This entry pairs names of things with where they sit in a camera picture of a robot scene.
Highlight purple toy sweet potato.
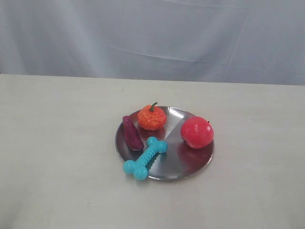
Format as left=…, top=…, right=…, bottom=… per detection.
left=122, top=116, right=144, bottom=151

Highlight grey backdrop cloth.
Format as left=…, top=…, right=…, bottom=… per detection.
left=0, top=0, right=305, bottom=85

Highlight teal toy bone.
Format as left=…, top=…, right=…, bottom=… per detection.
left=123, top=136, right=168, bottom=181

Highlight red toy apple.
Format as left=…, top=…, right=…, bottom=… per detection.
left=181, top=116, right=214, bottom=149

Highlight round stainless steel plate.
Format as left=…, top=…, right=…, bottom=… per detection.
left=130, top=106, right=214, bottom=181

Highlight orange toy tangerine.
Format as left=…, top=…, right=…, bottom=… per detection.
left=137, top=102, right=167, bottom=131

